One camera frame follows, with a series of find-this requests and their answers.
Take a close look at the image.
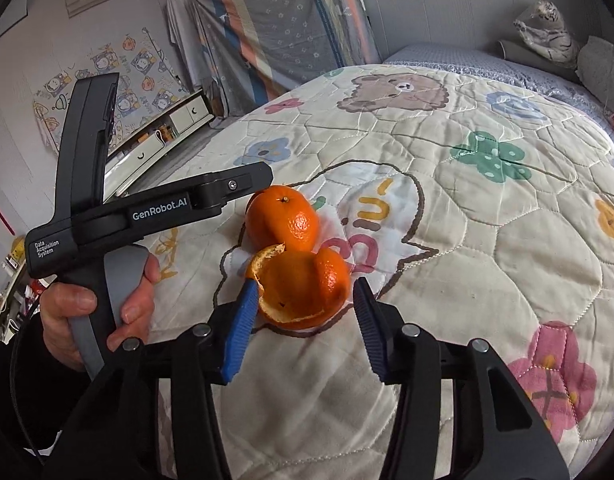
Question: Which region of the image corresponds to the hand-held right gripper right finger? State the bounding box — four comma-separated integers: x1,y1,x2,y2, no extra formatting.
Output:
352,276,570,480

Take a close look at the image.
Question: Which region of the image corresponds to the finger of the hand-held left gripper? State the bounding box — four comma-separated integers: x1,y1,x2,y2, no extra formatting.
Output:
198,161,274,210

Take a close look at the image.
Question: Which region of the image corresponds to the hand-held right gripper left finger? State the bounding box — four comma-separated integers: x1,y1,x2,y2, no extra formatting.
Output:
42,279,261,480

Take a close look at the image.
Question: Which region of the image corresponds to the whole mandarin orange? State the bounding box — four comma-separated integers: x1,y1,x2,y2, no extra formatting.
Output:
244,185,321,254

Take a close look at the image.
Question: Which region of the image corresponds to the orange mandarin peel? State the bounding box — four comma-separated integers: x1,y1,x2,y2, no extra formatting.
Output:
245,242,351,332

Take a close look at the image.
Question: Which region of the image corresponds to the person's left forearm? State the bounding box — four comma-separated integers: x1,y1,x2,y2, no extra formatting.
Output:
0,310,95,480

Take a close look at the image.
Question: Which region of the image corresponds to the person's left hand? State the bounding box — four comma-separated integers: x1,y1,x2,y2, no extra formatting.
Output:
39,252,161,372

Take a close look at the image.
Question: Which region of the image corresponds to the white low cabinet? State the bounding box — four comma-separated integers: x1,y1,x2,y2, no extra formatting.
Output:
101,89,215,197

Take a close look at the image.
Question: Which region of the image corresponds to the cluttered side shelf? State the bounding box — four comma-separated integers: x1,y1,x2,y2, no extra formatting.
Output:
0,234,45,347

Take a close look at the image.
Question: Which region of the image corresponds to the cartoon bear printed quilt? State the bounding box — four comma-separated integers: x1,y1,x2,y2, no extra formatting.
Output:
99,62,614,480

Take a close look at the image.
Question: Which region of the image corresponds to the white hanging cloth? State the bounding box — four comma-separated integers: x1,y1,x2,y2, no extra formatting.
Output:
166,0,209,92

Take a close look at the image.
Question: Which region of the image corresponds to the striped folded mattress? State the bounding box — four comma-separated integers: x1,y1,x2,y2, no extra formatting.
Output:
191,0,384,117

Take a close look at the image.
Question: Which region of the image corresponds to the grey wedge cushion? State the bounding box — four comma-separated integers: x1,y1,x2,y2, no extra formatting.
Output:
497,39,580,83

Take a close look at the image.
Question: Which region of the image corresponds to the white tiger plush toy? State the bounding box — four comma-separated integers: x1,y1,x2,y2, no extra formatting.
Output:
513,0,583,70

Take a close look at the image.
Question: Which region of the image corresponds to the grey lace cushion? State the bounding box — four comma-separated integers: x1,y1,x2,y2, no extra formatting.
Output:
576,35,614,113

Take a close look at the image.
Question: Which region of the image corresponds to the cartoon wall poster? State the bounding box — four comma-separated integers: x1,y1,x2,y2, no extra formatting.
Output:
33,27,200,153

